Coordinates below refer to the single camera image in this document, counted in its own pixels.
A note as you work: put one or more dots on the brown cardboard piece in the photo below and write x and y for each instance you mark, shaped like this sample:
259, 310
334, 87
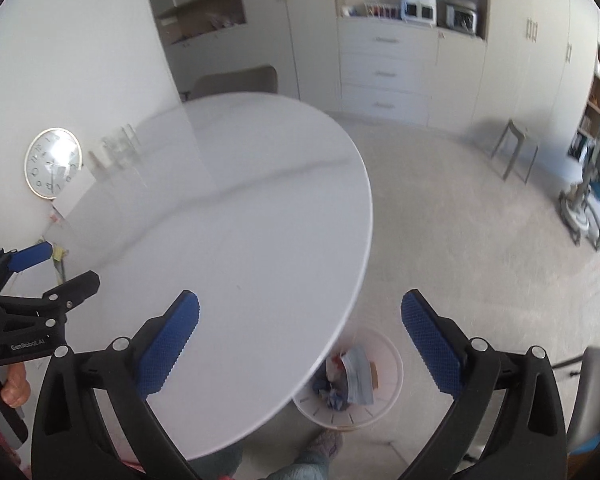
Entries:
374, 375

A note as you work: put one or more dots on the person's grey quilted leg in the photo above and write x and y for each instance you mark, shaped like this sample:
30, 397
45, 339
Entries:
312, 462

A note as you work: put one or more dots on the dark blue wrapper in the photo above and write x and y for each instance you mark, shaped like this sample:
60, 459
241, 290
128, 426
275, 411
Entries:
333, 394

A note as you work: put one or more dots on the wooden bookshelf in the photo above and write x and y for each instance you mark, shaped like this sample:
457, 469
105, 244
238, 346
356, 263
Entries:
597, 90

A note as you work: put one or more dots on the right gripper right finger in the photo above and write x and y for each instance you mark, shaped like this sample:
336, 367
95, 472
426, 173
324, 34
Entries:
505, 420

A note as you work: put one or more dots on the white round wall clock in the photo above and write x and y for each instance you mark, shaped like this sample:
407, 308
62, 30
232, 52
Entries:
53, 159

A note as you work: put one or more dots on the silver microwave oven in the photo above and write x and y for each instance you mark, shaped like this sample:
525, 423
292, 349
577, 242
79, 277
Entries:
461, 17

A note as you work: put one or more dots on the white small appliance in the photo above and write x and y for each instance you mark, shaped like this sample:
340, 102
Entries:
419, 11

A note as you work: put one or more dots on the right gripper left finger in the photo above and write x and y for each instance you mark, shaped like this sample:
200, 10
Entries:
70, 439

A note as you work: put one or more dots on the white trash bin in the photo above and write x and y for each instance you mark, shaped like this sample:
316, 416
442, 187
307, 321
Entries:
379, 349

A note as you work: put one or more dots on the white oval table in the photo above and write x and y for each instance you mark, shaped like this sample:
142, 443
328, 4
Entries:
261, 206

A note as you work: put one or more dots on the white drawer cabinet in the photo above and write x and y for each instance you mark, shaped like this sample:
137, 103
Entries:
387, 69

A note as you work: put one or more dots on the grey small stool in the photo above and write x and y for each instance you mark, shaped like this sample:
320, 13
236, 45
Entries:
524, 137

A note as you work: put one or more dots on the grey chair at right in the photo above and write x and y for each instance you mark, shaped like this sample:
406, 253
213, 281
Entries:
583, 432

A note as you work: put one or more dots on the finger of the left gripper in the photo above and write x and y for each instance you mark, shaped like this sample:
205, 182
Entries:
69, 295
21, 260

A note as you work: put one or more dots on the blue surgical face mask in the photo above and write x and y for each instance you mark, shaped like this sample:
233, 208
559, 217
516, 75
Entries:
357, 376

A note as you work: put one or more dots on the grey chair behind table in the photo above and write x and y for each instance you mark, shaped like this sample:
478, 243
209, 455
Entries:
260, 79

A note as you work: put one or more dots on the teal kids desk chair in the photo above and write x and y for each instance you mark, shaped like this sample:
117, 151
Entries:
576, 208

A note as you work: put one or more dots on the open wall shelf niche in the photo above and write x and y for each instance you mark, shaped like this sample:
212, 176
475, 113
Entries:
198, 17

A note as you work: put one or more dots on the clear acrylic holder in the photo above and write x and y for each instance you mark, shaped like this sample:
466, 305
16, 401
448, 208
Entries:
119, 150

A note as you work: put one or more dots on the person's left hand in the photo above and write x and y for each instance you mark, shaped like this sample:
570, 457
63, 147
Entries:
16, 390

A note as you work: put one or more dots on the white card on table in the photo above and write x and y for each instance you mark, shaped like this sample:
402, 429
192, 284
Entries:
73, 192

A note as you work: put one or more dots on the red plastic bag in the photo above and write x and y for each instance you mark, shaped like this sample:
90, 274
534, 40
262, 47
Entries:
334, 367

